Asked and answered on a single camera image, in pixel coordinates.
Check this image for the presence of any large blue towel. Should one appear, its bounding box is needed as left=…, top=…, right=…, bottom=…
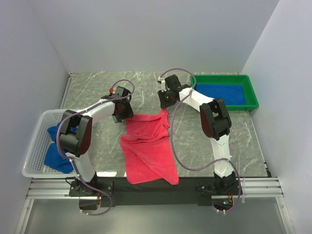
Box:
left=195, top=84, right=246, bottom=105

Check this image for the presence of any pink towel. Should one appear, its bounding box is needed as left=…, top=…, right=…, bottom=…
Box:
left=120, top=110, right=179, bottom=185

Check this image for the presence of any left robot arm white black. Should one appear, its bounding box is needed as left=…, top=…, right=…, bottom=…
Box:
left=56, top=86, right=134, bottom=196

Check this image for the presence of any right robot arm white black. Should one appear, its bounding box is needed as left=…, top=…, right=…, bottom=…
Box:
left=157, top=75, right=238, bottom=195

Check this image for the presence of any green plastic tray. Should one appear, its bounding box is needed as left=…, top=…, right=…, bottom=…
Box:
left=195, top=74, right=259, bottom=111

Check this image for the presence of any blue towel in basket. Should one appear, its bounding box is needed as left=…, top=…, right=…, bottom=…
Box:
left=44, top=123, right=74, bottom=174

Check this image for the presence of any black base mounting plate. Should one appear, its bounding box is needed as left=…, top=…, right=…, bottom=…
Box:
left=69, top=177, right=242, bottom=210

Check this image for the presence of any white perforated plastic basket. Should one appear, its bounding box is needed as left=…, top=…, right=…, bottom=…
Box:
left=22, top=109, right=75, bottom=179

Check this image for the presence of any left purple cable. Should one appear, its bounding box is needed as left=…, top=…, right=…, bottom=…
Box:
left=56, top=79, right=136, bottom=216

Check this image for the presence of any purple cable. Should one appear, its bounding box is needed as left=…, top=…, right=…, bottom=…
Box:
left=158, top=68, right=244, bottom=215
left=56, top=79, right=136, bottom=216

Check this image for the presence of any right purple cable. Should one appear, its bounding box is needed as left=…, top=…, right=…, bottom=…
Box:
left=158, top=68, right=244, bottom=215

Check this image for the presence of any aluminium rail frame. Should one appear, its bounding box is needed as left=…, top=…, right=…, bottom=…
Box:
left=26, top=178, right=284, bottom=199

